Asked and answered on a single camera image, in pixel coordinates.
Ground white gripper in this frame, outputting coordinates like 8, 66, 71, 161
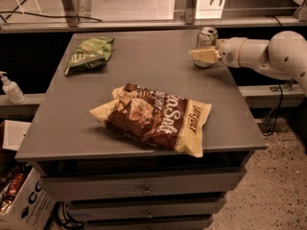
189, 37, 247, 68

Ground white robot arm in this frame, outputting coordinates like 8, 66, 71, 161
189, 31, 307, 96

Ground brown sea salt chip bag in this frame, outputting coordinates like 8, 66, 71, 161
90, 83, 211, 158

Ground green jalapeno chip bag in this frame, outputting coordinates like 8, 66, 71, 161
63, 37, 114, 76

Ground grey drawer cabinet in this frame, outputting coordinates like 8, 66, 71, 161
16, 30, 266, 230

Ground white pump bottle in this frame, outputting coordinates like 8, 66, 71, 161
0, 71, 26, 104

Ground snack packets in box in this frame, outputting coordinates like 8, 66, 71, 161
0, 172, 25, 213

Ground white cardboard box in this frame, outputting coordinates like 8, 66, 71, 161
0, 119, 57, 230

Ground black cable right side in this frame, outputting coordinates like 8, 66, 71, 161
262, 14, 286, 137

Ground black cable on shelf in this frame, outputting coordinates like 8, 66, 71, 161
0, 0, 103, 24

